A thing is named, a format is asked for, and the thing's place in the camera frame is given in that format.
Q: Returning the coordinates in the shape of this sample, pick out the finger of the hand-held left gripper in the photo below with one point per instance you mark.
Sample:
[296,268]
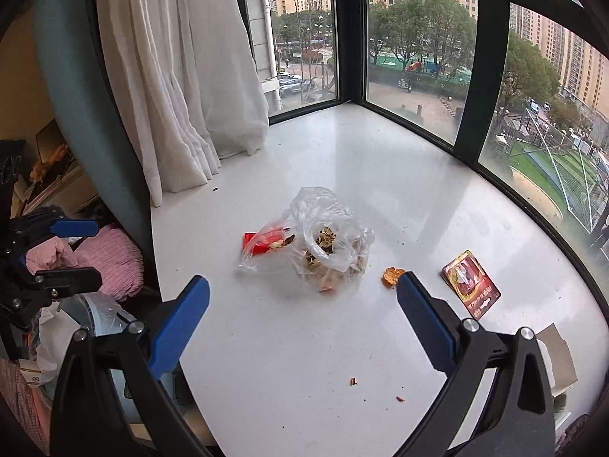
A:
[71,280]
[73,228]

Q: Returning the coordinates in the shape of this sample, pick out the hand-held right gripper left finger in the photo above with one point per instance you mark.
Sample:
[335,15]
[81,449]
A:
[181,323]

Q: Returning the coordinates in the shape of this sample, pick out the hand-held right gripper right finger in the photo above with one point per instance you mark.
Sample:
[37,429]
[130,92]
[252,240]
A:
[423,321]

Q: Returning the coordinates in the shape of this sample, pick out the red gold battery package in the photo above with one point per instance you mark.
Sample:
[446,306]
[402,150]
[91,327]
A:
[471,285]

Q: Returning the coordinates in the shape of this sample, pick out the light blue trash can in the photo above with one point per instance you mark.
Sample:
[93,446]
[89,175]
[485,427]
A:
[119,390]

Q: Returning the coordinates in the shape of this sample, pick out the red snack packet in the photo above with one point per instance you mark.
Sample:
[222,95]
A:
[257,243]

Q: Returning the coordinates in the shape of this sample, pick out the clear bag of nut shells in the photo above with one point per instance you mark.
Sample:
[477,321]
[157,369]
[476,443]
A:
[328,247]

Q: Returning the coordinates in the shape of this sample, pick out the white desk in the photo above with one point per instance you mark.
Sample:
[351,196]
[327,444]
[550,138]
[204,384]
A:
[71,186]

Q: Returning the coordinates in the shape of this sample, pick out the pink ribbed blanket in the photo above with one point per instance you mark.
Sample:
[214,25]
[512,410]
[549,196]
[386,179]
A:
[114,257]

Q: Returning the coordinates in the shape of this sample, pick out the orange peel piece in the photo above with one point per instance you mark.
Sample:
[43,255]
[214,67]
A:
[393,277]

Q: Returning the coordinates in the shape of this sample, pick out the orange plush toy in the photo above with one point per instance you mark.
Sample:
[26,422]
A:
[52,161]

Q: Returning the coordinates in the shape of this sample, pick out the black monitor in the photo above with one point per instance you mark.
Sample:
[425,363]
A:
[47,140]

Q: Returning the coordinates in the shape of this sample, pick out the pink printed cloth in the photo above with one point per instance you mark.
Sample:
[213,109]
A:
[19,400]

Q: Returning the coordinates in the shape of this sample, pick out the beige cardboard piece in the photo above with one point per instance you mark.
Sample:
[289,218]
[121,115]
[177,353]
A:
[559,357]

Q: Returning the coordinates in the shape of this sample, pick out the teal thick curtain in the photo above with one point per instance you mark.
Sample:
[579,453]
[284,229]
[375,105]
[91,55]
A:
[81,81]

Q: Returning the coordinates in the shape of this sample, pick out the white sheer curtain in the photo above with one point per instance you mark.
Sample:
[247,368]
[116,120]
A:
[181,81]

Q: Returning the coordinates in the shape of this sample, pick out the dark window frame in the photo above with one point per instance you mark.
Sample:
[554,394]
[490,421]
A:
[349,33]

